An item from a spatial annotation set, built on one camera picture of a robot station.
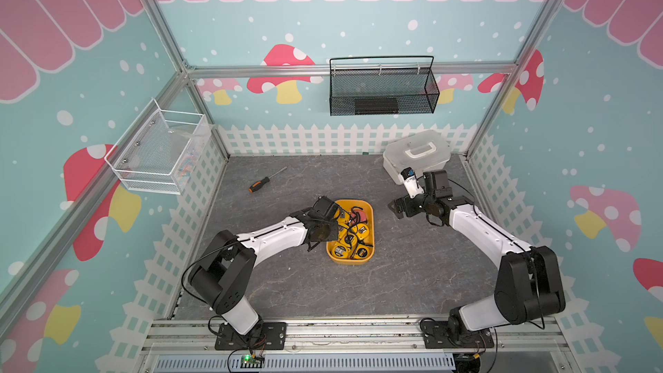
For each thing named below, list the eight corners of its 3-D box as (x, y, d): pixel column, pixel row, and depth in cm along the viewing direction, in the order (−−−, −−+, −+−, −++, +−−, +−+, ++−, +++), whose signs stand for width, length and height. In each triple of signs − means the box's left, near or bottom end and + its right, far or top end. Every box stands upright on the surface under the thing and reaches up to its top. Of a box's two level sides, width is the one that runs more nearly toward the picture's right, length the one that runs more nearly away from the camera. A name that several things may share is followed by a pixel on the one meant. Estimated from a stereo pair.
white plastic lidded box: (386, 184, 113) (390, 164, 103) (381, 149, 126) (384, 129, 116) (448, 184, 113) (458, 164, 103) (436, 149, 126) (444, 128, 116)
